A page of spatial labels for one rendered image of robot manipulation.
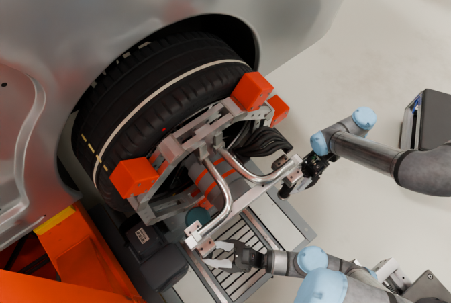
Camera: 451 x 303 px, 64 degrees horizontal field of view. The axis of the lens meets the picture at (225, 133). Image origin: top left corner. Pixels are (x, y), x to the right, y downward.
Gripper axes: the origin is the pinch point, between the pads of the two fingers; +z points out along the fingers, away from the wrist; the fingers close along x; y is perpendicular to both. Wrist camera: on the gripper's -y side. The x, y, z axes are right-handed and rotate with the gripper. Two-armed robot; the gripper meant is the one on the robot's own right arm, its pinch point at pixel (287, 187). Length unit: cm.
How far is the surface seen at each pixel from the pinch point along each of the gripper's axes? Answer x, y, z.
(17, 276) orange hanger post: -5, 64, 60
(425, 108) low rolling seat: 7, -49, -108
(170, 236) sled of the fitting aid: -25, -68, 38
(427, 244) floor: 61, -83, -70
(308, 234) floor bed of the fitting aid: 17, -75, -19
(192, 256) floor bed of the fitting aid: -12, -75, 35
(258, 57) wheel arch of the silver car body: -42.7, 8.5, -22.5
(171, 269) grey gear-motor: -9, -42, 46
